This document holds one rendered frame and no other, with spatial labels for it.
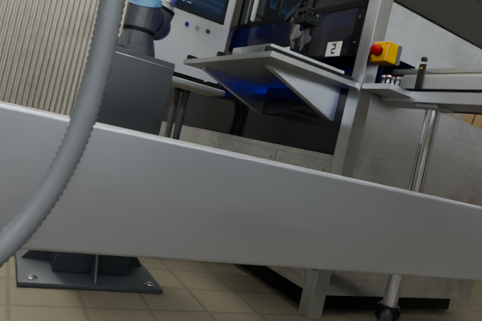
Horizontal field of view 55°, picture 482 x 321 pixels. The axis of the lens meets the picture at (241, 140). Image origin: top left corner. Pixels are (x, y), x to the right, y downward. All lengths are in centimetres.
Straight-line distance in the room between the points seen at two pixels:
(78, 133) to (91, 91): 4
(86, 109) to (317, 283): 144
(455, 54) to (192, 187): 179
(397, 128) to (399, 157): 12
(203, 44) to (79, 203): 210
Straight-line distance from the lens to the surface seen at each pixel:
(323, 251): 60
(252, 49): 166
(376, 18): 180
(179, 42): 244
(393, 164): 190
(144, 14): 172
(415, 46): 196
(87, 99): 42
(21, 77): 505
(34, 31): 508
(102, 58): 43
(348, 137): 171
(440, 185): 216
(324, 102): 175
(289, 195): 54
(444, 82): 166
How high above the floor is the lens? 56
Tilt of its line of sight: 1 degrees up
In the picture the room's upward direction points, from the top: 13 degrees clockwise
